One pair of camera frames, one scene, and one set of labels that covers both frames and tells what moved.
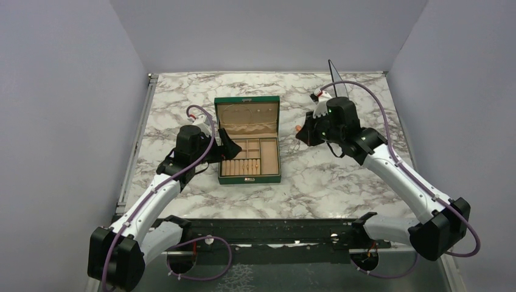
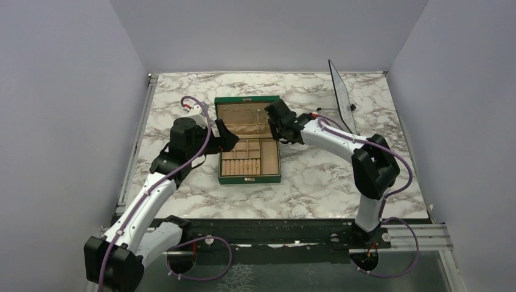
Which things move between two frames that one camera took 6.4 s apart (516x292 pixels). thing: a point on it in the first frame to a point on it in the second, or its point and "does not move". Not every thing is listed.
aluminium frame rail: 149,91 does not move
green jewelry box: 254,123 does not move
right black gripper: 305,135 to 274,130
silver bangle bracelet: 237,114 does not move
